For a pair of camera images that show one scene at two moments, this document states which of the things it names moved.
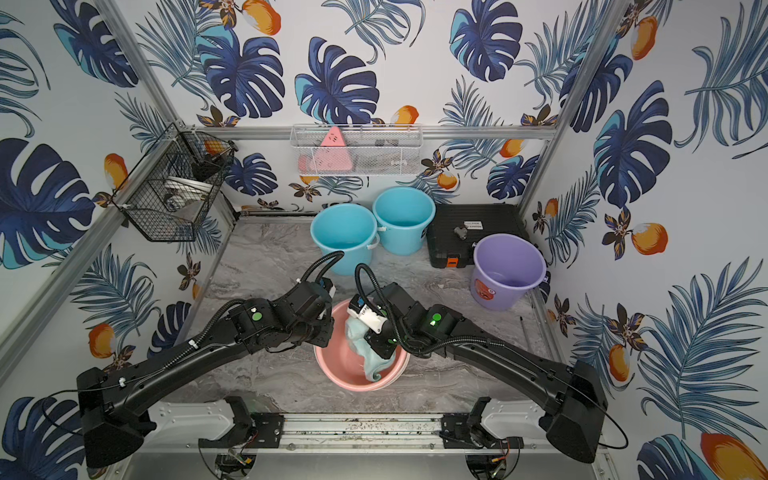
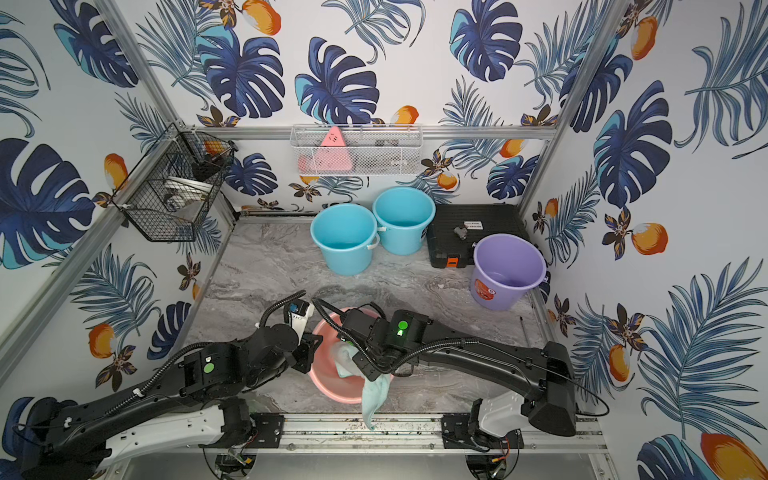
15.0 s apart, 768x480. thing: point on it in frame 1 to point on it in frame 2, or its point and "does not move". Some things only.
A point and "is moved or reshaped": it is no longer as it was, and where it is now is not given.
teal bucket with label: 402,215 does not move
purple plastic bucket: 503,268 does not move
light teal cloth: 376,365 is moved or reshaped
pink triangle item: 332,155 does not move
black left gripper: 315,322 to 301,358
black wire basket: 174,186 does not move
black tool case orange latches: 444,248 does not move
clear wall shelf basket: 383,149 does not move
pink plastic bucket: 342,362 is moved or reshaped
